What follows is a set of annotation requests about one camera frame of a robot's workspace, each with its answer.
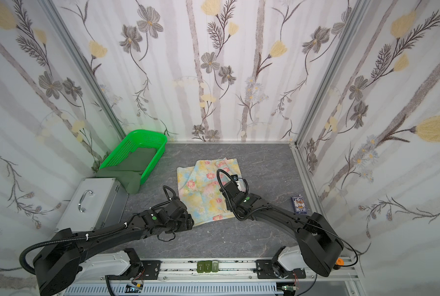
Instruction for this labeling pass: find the floral pastel skirt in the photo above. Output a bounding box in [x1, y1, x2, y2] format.
[177, 158, 241, 226]

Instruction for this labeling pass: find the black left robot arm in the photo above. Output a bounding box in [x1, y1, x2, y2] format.
[20, 199, 194, 296]

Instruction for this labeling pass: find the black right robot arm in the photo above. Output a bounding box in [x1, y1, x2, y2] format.
[220, 181, 344, 277]

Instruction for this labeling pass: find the green terminal block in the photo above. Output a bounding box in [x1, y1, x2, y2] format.
[197, 260, 220, 274]

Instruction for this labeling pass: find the dark green skirt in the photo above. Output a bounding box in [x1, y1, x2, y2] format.
[95, 148, 157, 194]

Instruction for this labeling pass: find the silver metal case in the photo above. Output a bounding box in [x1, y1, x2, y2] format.
[55, 178, 129, 233]

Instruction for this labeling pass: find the green plastic basket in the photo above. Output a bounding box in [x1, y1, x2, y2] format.
[99, 129, 168, 185]

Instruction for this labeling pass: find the orange capped bottle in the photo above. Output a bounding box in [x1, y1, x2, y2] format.
[336, 258, 345, 266]

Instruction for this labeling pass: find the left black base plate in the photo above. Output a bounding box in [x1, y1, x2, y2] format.
[108, 260, 161, 282]

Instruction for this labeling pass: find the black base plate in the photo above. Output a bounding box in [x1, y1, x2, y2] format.
[254, 259, 306, 279]
[108, 260, 161, 282]

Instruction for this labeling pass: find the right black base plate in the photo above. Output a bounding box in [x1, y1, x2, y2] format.
[254, 259, 306, 279]

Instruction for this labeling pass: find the white slotted cable duct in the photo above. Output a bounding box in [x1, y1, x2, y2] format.
[63, 282, 284, 296]

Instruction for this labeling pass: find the aluminium mounting rail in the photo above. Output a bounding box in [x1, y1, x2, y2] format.
[53, 257, 360, 284]

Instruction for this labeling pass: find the black corrugated cable conduit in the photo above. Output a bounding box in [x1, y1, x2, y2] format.
[19, 221, 132, 275]

